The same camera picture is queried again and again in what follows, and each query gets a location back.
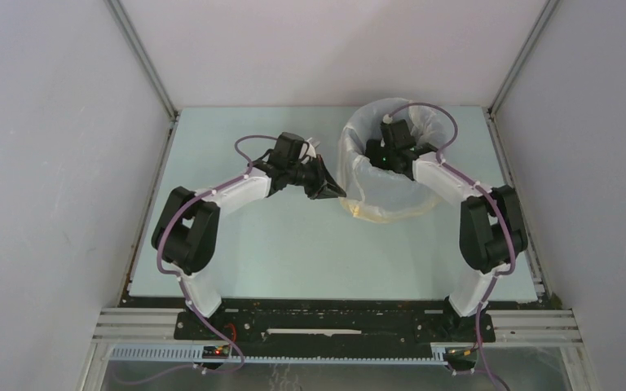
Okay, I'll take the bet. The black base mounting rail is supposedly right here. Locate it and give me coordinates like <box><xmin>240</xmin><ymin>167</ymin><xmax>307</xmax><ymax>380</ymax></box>
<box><xmin>174</xmin><ymin>298</ymin><xmax>496</xmax><ymax>358</ymax></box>

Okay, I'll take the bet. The aluminium frame post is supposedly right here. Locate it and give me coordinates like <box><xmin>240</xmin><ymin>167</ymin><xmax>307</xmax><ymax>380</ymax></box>
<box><xmin>488</xmin><ymin>0</ymin><xmax>562</xmax><ymax>117</ymax></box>
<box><xmin>103</xmin><ymin>0</ymin><xmax>180</xmax><ymax>121</ymax></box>

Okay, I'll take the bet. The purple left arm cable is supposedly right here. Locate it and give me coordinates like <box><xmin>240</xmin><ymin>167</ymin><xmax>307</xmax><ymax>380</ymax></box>
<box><xmin>112</xmin><ymin>134</ymin><xmax>279</xmax><ymax>387</ymax></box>

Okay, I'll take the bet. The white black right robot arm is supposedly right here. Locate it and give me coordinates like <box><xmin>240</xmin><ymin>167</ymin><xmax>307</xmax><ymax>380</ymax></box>
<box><xmin>365</xmin><ymin>116</ymin><xmax>528</xmax><ymax>340</ymax></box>

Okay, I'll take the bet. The right aluminium frame post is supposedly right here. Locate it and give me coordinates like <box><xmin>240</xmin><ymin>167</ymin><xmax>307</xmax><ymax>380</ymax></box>
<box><xmin>488</xmin><ymin>0</ymin><xmax>562</xmax><ymax>117</ymax></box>

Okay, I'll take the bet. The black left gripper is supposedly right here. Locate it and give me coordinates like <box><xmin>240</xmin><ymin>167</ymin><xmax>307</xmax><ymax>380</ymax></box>
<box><xmin>286</xmin><ymin>155</ymin><xmax>346</xmax><ymax>200</ymax></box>

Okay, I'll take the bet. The translucent yellowish plastic trash bag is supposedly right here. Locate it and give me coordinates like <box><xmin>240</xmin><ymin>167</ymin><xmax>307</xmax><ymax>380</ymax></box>
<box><xmin>336</xmin><ymin>98</ymin><xmax>452</xmax><ymax>223</ymax></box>

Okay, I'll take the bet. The left aluminium frame post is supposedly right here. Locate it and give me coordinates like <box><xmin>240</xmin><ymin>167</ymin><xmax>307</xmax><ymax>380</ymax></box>
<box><xmin>103</xmin><ymin>0</ymin><xmax>180</xmax><ymax>121</ymax></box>

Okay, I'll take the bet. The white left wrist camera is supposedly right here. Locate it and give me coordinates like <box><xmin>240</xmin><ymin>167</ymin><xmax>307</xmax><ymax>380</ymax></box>
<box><xmin>299</xmin><ymin>138</ymin><xmax>320</xmax><ymax>161</ymax></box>

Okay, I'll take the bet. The grey slotted cable duct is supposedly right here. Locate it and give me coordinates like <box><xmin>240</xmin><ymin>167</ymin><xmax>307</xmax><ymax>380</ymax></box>
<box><xmin>108</xmin><ymin>344</ymin><xmax>475</xmax><ymax>366</ymax></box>

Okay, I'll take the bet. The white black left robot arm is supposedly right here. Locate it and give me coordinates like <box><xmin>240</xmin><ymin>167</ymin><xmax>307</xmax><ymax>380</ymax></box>
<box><xmin>151</xmin><ymin>132</ymin><xmax>346</xmax><ymax>340</ymax></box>

